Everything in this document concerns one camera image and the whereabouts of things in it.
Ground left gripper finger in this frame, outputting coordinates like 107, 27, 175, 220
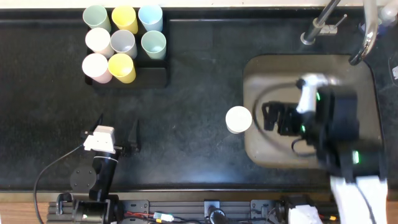
88, 113, 104, 132
127, 119, 142, 154

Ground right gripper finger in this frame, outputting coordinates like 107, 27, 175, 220
262, 107, 280, 132
278, 109, 301, 136

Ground white cup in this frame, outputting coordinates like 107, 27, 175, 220
225, 105, 253, 135

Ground grey cup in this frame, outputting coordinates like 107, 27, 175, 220
110, 29, 138, 60

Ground blue cup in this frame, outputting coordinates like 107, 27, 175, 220
137, 4, 164, 33

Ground mounting rail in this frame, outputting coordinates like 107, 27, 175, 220
46, 194, 340, 224

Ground black tray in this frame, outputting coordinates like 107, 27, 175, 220
84, 11, 170, 89

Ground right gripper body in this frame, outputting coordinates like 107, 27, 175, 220
261, 101, 303, 111

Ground steel tap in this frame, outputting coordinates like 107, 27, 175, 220
300, 0, 381, 67

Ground green cup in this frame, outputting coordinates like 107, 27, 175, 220
82, 4, 112, 33
141, 30, 167, 60

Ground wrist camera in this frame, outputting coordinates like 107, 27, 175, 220
83, 125, 116, 154
295, 73, 338, 114

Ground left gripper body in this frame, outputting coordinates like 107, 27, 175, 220
112, 142, 134, 157

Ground black cable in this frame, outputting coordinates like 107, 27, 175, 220
32, 144, 85, 224
252, 80, 318, 158

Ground steel sink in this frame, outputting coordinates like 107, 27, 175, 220
243, 54, 384, 170

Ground pink cup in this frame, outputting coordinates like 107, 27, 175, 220
85, 27, 115, 59
81, 53, 113, 85

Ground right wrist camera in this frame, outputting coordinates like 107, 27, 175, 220
295, 73, 338, 114

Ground yellow cup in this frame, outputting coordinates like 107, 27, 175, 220
111, 5, 139, 35
108, 53, 137, 85

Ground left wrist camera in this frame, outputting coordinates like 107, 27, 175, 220
83, 125, 116, 154

